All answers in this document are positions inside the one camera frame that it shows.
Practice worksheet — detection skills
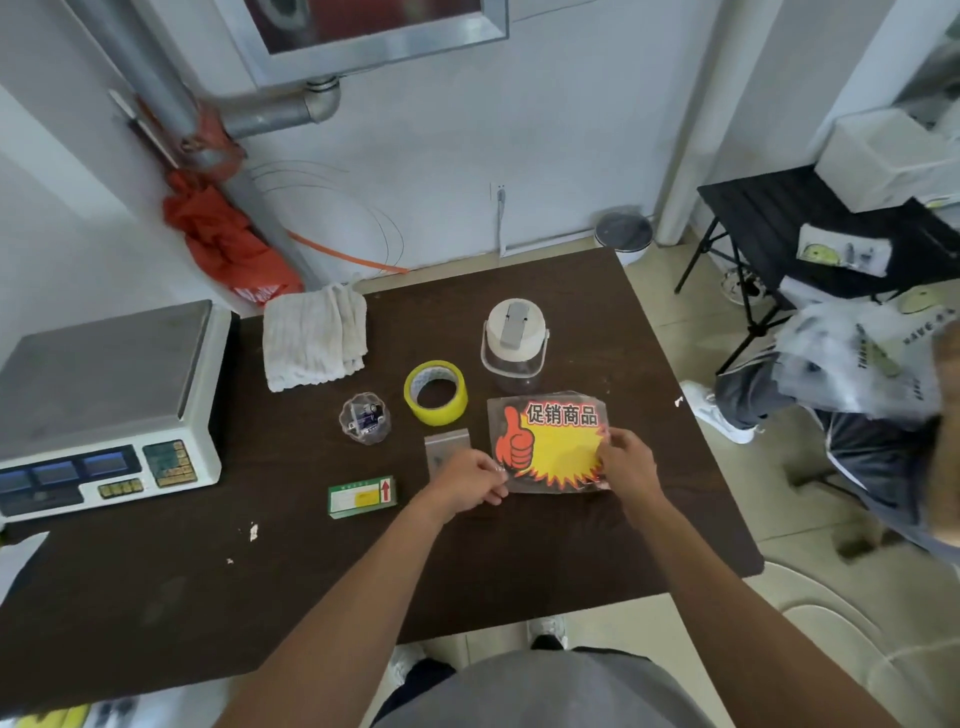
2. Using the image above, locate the person's left hand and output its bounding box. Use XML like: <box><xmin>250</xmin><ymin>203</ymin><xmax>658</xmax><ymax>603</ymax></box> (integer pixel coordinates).
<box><xmin>416</xmin><ymin>448</ymin><xmax>511</xmax><ymax>523</ymax></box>

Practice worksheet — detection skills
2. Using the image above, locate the person's right hand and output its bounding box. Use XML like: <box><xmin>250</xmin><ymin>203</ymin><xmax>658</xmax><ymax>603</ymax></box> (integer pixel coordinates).
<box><xmin>596</xmin><ymin>427</ymin><xmax>665</xmax><ymax>519</ymax></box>

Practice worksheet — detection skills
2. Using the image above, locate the small zip bag of screws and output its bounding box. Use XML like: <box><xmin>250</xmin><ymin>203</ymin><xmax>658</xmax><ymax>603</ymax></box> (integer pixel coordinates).
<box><xmin>423</xmin><ymin>428</ymin><xmax>474</xmax><ymax>481</ymax></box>

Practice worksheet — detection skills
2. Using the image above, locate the yellow tape roll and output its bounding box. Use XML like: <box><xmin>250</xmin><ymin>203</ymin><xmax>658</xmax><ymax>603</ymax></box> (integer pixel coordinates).
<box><xmin>403</xmin><ymin>359</ymin><xmax>470</xmax><ymax>427</ymax></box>

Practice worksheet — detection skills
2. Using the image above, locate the clear bag yellow starburst sign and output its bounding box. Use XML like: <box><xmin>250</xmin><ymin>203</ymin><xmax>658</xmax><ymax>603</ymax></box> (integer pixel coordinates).
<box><xmin>485</xmin><ymin>391</ymin><xmax>613</xmax><ymax>496</ymax></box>

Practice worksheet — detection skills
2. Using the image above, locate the small green box red arrow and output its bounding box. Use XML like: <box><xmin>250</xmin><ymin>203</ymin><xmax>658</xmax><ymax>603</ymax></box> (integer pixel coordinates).
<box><xmin>326</xmin><ymin>476</ymin><xmax>399</xmax><ymax>520</ymax></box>

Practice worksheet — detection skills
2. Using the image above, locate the small clear round container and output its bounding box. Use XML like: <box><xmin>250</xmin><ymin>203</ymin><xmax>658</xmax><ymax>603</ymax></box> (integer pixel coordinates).
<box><xmin>338</xmin><ymin>392</ymin><xmax>394</xmax><ymax>448</ymax></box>

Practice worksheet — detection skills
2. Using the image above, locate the clear jar with white lid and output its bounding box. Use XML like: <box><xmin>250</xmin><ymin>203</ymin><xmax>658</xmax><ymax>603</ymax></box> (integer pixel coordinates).
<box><xmin>479</xmin><ymin>297</ymin><xmax>551</xmax><ymax>395</ymax></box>

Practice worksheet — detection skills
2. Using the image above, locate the white ribbed cloth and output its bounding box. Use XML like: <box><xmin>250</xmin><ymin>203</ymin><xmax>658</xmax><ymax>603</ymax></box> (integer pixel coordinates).
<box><xmin>262</xmin><ymin>283</ymin><xmax>370</xmax><ymax>394</ymax></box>

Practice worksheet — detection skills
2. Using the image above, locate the person's left forearm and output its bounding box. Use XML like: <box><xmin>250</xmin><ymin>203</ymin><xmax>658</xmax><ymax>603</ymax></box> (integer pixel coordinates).
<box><xmin>217</xmin><ymin>494</ymin><xmax>451</xmax><ymax>728</ymax></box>

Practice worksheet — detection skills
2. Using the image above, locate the person's right forearm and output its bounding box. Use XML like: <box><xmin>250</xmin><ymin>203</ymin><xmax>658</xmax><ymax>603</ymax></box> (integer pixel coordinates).
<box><xmin>622</xmin><ymin>494</ymin><xmax>901</xmax><ymax>728</ymax></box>

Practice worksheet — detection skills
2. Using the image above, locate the person's right white shoe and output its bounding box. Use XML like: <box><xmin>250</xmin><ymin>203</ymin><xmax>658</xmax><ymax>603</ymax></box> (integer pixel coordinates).
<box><xmin>527</xmin><ymin>616</ymin><xmax>569</xmax><ymax>650</ymax></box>

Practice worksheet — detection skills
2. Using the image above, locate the person's white shoe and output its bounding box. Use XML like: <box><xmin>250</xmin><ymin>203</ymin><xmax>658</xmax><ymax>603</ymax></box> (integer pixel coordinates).
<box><xmin>386</xmin><ymin>643</ymin><xmax>429</xmax><ymax>688</ymax></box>
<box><xmin>527</xmin><ymin>616</ymin><xmax>569</xmax><ymax>650</ymax></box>

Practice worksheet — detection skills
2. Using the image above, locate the person's left white shoe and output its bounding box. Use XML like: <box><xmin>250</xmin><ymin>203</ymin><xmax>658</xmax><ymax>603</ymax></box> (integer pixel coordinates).
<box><xmin>386</xmin><ymin>643</ymin><xmax>429</xmax><ymax>688</ymax></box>

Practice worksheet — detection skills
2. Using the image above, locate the person's grey shirt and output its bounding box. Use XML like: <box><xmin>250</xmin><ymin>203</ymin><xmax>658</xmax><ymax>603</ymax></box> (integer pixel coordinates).
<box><xmin>374</xmin><ymin>650</ymin><xmax>714</xmax><ymax>728</ymax></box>

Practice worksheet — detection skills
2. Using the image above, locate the white round patterned object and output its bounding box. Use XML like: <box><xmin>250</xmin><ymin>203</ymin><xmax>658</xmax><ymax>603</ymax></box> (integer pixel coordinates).
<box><xmin>721</xmin><ymin>268</ymin><xmax>766</xmax><ymax>309</ymax></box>

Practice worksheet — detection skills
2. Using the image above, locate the dark stool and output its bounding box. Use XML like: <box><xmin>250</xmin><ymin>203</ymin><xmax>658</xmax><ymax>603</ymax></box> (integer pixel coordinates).
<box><xmin>787</xmin><ymin>464</ymin><xmax>931</xmax><ymax>560</ymax></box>

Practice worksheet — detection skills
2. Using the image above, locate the white round bin dark lid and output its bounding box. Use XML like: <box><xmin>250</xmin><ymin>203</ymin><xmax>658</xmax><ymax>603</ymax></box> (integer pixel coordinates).
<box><xmin>593</xmin><ymin>209</ymin><xmax>655</xmax><ymax>268</ymax></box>

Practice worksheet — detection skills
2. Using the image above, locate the white printed plastic bag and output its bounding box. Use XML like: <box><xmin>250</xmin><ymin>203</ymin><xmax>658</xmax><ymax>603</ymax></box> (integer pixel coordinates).
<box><xmin>772</xmin><ymin>281</ymin><xmax>960</xmax><ymax>425</ymax></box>

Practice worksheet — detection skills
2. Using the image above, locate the white curved floor mat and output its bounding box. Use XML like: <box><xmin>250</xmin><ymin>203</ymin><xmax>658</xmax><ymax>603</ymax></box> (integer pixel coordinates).
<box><xmin>738</xmin><ymin>558</ymin><xmax>960</xmax><ymax>728</ymax></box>

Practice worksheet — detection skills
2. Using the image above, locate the black folding stool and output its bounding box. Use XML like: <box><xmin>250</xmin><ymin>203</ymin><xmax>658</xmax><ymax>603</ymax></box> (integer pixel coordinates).
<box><xmin>673</xmin><ymin>163</ymin><xmax>960</xmax><ymax>375</ymax></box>

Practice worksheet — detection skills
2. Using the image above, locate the white plastic pipe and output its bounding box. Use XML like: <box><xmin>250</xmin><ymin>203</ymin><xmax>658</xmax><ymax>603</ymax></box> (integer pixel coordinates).
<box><xmin>656</xmin><ymin>0</ymin><xmax>785</xmax><ymax>247</ymax></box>

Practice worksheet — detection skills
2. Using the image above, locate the white electronic scale steel pan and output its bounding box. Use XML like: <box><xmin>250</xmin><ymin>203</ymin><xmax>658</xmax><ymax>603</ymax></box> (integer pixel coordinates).
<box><xmin>0</xmin><ymin>299</ymin><xmax>234</xmax><ymax>526</ymax></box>

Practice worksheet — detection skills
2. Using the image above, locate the white plastic box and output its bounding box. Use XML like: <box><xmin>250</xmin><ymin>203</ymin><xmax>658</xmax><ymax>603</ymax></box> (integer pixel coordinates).
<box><xmin>813</xmin><ymin>108</ymin><xmax>960</xmax><ymax>214</ymax></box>

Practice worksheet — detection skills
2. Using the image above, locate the pile of white plastic bags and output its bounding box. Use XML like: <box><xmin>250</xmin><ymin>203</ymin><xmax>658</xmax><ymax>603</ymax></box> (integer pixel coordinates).
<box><xmin>0</xmin><ymin>530</ymin><xmax>50</xmax><ymax>605</ymax></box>

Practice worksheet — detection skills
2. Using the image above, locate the metal framed red cabinet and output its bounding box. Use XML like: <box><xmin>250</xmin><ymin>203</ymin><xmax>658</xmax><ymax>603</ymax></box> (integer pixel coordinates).
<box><xmin>213</xmin><ymin>0</ymin><xmax>511</xmax><ymax>88</ymax></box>

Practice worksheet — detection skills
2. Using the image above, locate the white bag with yellow smiley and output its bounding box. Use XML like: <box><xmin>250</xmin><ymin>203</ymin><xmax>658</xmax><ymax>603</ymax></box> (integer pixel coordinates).
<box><xmin>14</xmin><ymin>701</ymin><xmax>234</xmax><ymax>728</ymax></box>

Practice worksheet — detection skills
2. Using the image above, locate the white metal shelf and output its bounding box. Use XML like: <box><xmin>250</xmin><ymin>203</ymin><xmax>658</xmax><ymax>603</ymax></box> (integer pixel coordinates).
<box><xmin>892</xmin><ymin>0</ymin><xmax>960</xmax><ymax>136</ymax></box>

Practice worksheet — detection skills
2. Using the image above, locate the grey metal pipe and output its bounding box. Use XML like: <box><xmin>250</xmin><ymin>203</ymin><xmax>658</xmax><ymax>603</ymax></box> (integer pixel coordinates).
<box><xmin>63</xmin><ymin>0</ymin><xmax>343</xmax><ymax>290</ymax></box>

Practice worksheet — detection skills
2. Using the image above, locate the orange cable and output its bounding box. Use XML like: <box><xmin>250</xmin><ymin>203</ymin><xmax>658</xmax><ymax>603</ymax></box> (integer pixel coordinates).
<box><xmin>288</xmin><ymin>230</ymin><xmax>412</xmax><ymax>275</ymax></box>

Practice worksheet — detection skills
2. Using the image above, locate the thin wire loop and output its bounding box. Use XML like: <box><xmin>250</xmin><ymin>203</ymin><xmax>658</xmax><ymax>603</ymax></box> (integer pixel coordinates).
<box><xmin>247</xmin><ymin>159</ymin><xmax>408</xmax><ymax>271</ymax></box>

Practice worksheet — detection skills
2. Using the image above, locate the grey wall plug with conduit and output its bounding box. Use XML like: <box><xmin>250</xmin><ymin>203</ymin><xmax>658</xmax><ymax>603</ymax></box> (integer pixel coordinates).
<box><xmin>491</xmin><ymin>182</ymin><xmax>511</xmax><ymax>258</ymax></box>

